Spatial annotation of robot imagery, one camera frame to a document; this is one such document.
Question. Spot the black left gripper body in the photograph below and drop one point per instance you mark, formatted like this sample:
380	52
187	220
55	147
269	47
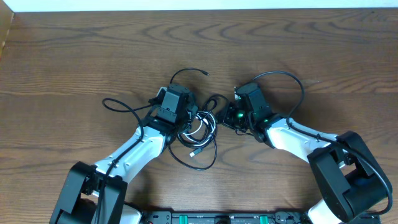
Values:
184	121

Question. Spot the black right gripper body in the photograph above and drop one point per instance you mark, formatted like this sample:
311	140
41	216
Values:
236	117

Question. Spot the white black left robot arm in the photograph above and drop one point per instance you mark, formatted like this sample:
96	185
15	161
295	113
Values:
96	193

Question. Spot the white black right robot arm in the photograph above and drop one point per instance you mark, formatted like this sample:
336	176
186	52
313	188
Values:
351	181

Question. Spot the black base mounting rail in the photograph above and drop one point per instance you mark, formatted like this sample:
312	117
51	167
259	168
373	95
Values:
167	217

